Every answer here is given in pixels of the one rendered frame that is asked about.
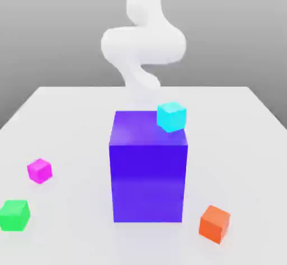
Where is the small cyan cube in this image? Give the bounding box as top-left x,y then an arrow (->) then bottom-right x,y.
156,101 -> 187,133

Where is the small magenta cube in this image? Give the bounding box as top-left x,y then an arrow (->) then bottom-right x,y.
26,158 -> 53,185

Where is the small orange cube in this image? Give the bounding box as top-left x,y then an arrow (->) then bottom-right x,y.
198,205 -> 232,245

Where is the small green cube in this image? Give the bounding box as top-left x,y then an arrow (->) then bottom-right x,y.
0,199 -> 31,232

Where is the large purple box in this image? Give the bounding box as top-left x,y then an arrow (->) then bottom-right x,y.
108,110 -> 188,223

